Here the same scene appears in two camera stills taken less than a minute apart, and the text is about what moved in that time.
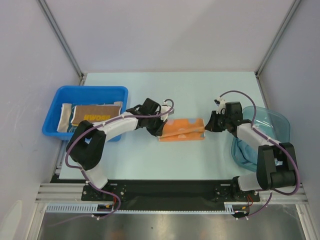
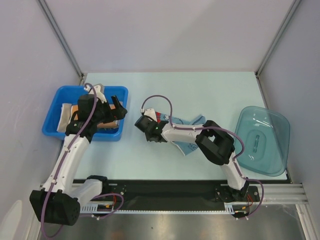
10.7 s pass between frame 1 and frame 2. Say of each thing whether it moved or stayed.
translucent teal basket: stayed
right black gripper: moved
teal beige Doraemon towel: stayed
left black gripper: moved
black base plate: stayed
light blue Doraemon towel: moved
